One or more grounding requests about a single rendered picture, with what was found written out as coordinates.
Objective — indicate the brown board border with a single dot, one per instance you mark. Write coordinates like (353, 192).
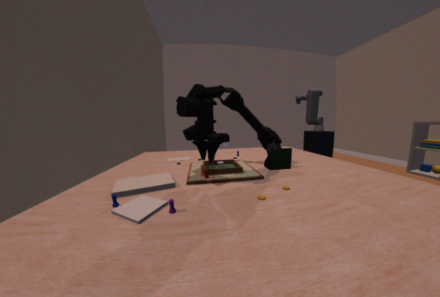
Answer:
(216, 181)

